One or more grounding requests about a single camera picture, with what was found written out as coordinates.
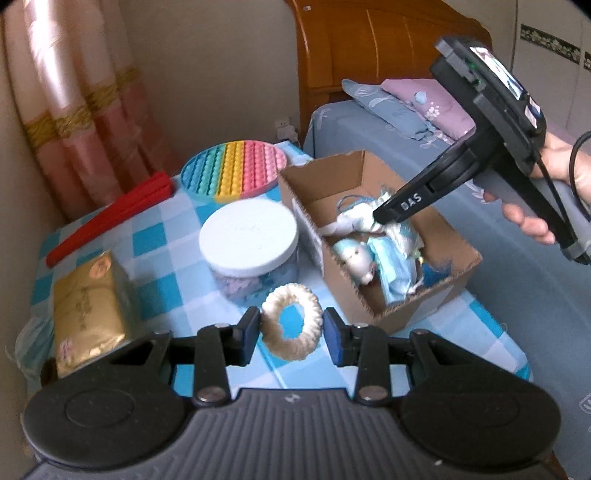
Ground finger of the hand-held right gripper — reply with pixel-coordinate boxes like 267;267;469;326
373;203;402;233

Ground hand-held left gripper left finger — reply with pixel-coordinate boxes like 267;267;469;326
105;307;262;407

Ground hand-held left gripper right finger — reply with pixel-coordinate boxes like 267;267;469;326
323;308;481;407

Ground white cloth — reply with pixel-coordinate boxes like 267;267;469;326
321;215;384;238

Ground light blue plush toy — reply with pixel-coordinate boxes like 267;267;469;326
333;237;384;287

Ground packaged blue face masks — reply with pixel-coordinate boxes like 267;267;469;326
369;235;423;305

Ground cream knitted scrunchie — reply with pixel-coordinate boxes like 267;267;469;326
261;283;325;363

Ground brown cardboard box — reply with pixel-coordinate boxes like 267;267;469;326
277;150;483;335

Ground person's right hand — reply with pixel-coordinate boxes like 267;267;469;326
482;130;591;245

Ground pink floral pillow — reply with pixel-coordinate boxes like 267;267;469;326
381;78;478;141

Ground clear jar with white lid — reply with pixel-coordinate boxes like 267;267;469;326
198;198;301;305

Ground blue floral pillow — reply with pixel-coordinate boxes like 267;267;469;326
342;78;467;148

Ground blue checkered tablecloth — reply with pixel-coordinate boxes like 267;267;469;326
16;143;532;402

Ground wooden headboard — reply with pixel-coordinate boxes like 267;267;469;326
284;0;492;139

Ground rainbow pop bubble toy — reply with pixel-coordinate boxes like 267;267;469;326
180;140;288;205

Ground gold tissue pack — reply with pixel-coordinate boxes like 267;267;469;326
52;250;141;379

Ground red folding fan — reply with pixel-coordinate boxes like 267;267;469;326
46;172;175;267

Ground pink curtain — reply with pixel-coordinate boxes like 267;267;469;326
0;0;185;222

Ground black cable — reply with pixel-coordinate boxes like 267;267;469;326
536;134;591;241

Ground white wall plug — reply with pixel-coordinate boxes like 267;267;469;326
274;116;300;144

